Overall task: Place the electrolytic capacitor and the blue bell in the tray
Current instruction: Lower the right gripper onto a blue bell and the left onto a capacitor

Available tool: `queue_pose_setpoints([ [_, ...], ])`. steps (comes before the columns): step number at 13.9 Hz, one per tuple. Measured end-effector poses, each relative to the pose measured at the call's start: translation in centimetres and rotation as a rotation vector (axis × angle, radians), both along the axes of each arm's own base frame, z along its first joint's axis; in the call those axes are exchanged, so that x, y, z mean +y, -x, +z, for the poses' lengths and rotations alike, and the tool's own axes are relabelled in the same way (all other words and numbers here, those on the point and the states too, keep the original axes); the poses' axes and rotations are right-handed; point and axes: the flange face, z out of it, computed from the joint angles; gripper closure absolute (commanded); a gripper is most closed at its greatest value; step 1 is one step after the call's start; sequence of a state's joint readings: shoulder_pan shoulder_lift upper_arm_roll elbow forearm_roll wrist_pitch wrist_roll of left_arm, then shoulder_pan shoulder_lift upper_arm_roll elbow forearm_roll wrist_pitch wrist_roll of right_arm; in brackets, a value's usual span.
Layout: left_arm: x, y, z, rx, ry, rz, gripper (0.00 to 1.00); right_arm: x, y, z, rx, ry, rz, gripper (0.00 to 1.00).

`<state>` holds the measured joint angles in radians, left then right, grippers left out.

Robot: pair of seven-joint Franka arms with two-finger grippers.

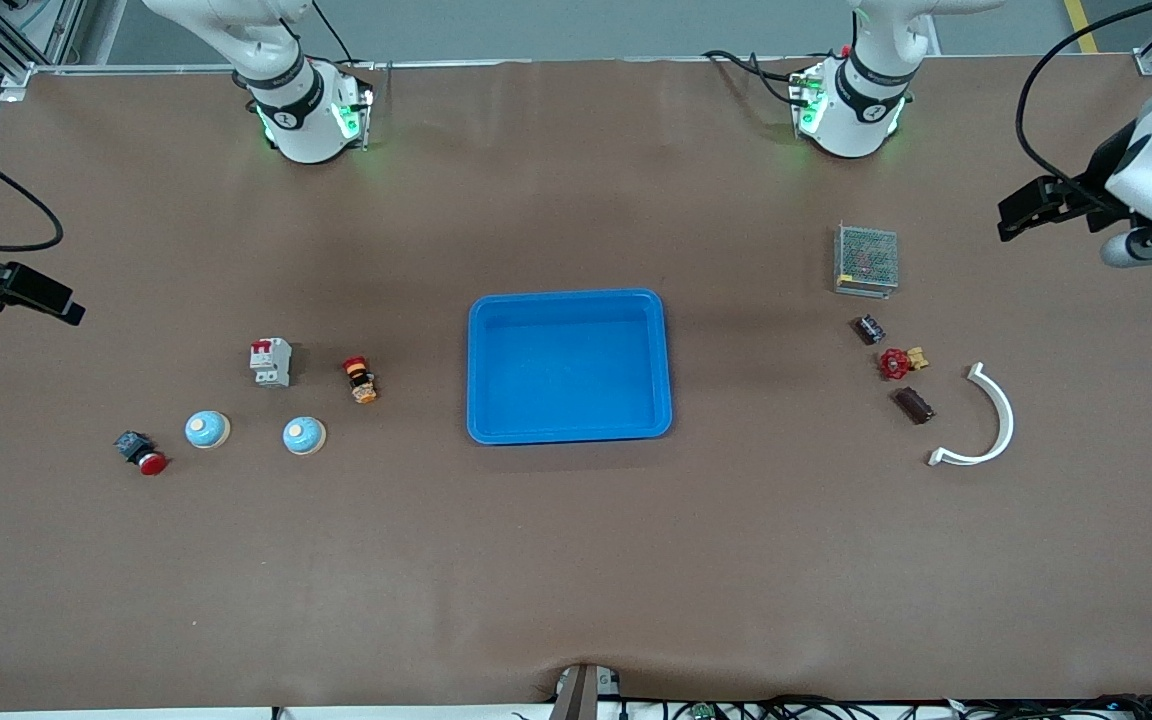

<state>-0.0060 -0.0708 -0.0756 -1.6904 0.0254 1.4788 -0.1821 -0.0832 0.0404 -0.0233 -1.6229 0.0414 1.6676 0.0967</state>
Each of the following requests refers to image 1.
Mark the black electrolytic capacitor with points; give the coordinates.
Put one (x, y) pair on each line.
(868, 329)

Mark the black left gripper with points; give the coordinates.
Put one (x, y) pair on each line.
(1094, 186)

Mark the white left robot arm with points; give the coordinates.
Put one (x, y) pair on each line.
(866, 100)

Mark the white curved plastic bracket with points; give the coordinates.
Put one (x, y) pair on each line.
(1007, 418)

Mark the red mushroom push button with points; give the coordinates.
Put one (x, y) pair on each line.
(141, 452)

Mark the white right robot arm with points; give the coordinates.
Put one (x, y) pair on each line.
(286, 60)

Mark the white circuit breaker red switch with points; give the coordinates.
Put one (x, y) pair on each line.
(271, 362)

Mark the red orange emergency stop switch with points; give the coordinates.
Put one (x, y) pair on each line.
(360, 380)

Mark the light blue service bell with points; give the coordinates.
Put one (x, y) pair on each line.
(303, 436)
(207, 430)

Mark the blue plastic tray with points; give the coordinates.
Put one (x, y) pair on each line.
(568, 370)

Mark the metal mesh power supply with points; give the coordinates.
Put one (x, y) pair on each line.
(866, 260)

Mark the brown electrolytic capacitor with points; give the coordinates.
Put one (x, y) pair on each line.
(913, 405)

